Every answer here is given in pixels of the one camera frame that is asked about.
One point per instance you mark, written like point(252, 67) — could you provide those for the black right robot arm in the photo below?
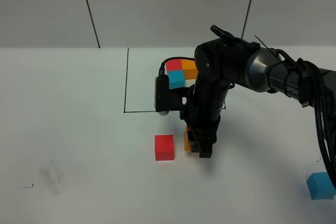
point(229, 61)

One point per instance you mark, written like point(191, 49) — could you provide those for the template red cube block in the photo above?
point(173, 65)

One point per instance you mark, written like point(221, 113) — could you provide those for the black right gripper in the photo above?
point(203, 117)

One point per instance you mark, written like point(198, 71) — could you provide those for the template orange cube block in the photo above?
point(189, 69)

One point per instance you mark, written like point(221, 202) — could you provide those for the template blue cube block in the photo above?
point(176, 79)

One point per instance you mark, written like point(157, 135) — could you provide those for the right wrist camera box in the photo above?
point(167, 99)

